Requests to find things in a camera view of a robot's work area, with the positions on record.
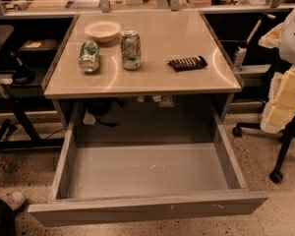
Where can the dark chocolate rxbar wrapper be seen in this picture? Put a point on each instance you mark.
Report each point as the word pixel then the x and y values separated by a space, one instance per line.
pixel 188 64

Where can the open grey top drawer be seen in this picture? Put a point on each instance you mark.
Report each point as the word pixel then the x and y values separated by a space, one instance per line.
pixel 158 164

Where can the beige cabinet desk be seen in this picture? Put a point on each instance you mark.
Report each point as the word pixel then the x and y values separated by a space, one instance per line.
pixel 165 36

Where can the upright green soda can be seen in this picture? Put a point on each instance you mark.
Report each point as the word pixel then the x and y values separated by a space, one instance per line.
pixel 130 44

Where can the lying green soda can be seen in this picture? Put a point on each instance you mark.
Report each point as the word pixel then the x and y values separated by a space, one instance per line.
pixel 89 56

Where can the white paper bowl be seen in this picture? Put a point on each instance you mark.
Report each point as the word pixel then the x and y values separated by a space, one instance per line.
pixel 103 31

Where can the black box with label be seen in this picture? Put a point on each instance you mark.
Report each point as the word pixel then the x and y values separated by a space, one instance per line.
pixel 39 50

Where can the black office chair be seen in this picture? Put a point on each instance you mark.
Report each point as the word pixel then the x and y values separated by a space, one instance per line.
pixel 261 129

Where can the white sneaker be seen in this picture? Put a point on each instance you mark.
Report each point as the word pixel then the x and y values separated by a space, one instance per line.
pixel 15 200

